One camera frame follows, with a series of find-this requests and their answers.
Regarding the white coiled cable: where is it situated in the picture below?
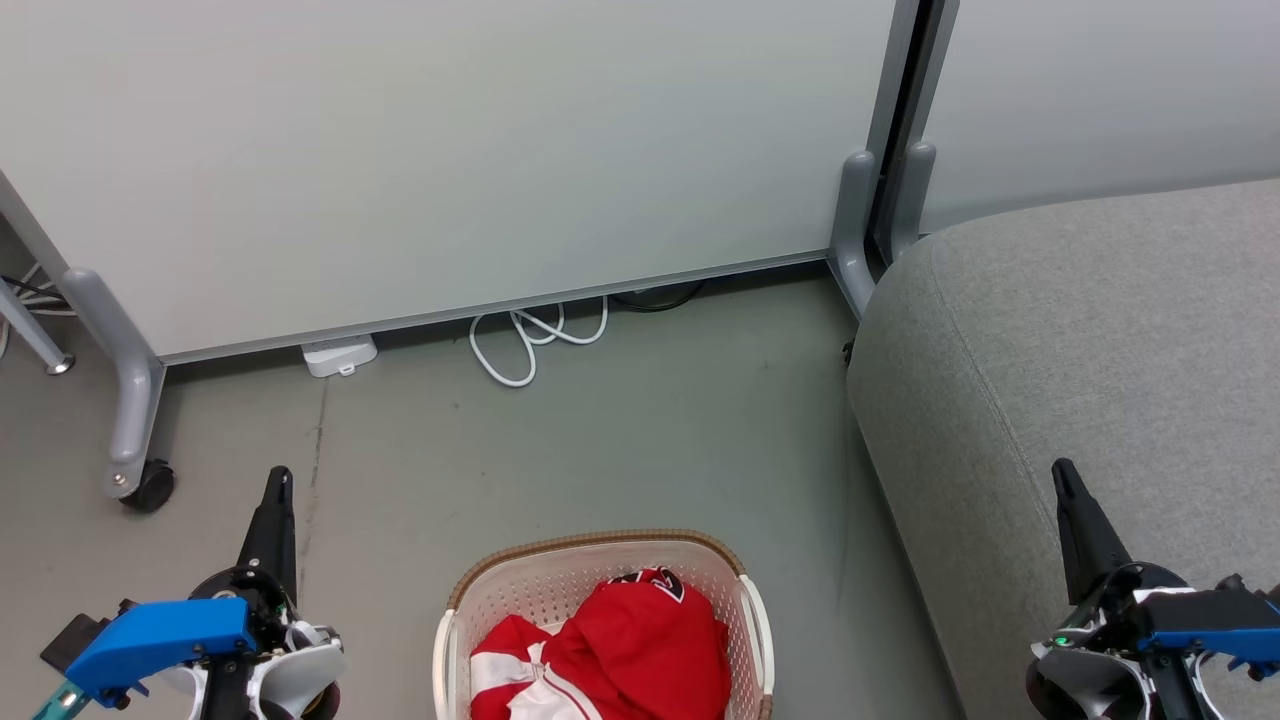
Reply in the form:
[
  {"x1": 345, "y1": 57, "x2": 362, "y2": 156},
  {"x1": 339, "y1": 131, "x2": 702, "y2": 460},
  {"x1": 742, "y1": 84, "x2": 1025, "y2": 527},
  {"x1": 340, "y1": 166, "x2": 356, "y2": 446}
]
[{"x1": 469, "y1": 295, "x2": 610, "y2": 389}]

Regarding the black caster wheel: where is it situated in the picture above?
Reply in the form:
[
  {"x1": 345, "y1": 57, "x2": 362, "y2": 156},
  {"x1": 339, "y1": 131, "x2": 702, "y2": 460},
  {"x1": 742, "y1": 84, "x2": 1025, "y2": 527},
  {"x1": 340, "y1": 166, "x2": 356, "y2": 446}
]
[{"x1": 121, "y1": 459, "x2": 177, "y2": 515}]

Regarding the red and white jersey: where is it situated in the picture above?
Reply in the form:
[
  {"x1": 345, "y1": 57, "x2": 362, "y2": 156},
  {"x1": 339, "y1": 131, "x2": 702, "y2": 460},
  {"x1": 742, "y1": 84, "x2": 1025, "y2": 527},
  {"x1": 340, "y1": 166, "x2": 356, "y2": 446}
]
[{"x1": 469, "y1": 567, "x2": 732, "y2": 720}]

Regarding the grey upright partition foot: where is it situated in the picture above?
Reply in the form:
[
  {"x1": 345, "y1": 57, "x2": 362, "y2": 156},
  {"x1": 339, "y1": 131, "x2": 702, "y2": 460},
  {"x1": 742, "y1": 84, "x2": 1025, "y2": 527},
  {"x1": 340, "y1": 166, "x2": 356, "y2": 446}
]
[
  {"x1": 828, "y1": 150, "x2": 881, "y2": 321},
  {"x1": 890, "y1": 141, "x2": 938, "y2": 265}
]

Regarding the grey partition foot with caster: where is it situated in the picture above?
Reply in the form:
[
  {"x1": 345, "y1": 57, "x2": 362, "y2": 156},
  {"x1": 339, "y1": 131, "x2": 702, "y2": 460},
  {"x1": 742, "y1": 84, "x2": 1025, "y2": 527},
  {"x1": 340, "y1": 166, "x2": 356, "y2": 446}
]
[{"x1": 60, "y1": 267, "x2": 167, "y2": 500}]

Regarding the grey metal table leg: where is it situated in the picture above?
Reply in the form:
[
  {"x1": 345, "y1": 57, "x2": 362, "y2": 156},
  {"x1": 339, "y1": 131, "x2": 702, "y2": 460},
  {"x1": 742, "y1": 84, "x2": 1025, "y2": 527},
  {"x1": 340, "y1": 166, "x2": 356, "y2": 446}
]
[{"x1": 0, "y1": 280, "x2": 76, "y2": 377}]

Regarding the large white partition panel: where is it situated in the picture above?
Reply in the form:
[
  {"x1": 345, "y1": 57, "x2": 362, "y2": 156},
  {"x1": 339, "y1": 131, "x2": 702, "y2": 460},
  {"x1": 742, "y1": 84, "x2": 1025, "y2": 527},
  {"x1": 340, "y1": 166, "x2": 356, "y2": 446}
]
[{"x1": 0, "y1": 0, "x2": 898, "y2": 365}]

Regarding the white power adapter box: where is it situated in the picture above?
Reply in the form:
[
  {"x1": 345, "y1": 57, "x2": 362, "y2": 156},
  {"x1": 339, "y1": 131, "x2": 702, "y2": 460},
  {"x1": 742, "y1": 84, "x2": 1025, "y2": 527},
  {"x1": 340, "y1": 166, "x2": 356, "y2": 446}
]
[{"x1": 301, "y1": 335, "x2": 379, "y2": 379}]

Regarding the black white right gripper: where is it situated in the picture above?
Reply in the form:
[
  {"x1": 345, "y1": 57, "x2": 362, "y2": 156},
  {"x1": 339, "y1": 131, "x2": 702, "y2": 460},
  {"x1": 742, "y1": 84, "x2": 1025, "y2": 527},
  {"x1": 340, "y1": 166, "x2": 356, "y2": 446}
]
[{"x1": 1026, "y1": 458, "x2": 1216, "y2": 720}]

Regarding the black floor cable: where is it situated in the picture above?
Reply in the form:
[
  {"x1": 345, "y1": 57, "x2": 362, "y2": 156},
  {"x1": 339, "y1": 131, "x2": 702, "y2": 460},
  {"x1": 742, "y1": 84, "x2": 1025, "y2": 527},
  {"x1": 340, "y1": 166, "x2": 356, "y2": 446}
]
[{"x1": 610, "y1": 281, "x2": 707, "y2": 313}]

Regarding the bundle of thin cables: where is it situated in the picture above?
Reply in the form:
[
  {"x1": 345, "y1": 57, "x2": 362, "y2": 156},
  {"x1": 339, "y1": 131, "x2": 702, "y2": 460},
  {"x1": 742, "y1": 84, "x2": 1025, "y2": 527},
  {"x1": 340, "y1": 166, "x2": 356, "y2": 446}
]
[{"x1": 0, "y1": 262, "x2": 78, "y2": 321}]

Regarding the narrow white partition panel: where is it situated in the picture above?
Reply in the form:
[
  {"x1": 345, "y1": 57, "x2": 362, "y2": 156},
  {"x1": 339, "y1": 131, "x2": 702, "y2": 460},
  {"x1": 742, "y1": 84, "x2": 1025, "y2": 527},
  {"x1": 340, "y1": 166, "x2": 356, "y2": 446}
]
[{"x1": 918, "y1": 0, "x2": 1280, "y2": 235}]

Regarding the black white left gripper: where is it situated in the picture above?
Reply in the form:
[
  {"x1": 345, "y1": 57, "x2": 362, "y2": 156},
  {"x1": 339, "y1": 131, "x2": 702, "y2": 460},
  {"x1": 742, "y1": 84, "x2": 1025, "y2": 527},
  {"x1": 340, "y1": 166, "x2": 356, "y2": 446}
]
[{"x1": 150, "y1": 465, "x2": 347, "y2": 720}]

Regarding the grey fabric sofa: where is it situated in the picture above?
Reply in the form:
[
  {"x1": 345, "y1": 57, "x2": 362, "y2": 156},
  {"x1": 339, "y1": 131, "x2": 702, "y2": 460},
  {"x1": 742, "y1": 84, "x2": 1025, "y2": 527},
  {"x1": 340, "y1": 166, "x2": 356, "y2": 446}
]
[{"x1": 846, "y1": 178, "x2": 1280, "y2": 720}]

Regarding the white plastic laundry basket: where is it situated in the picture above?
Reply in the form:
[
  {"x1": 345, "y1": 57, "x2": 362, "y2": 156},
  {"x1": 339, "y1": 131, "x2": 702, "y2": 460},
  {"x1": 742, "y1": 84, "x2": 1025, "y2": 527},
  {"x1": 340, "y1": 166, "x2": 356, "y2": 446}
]
[{"x1": 433, "y1": 529, "x2": 776, "y2": 720}]

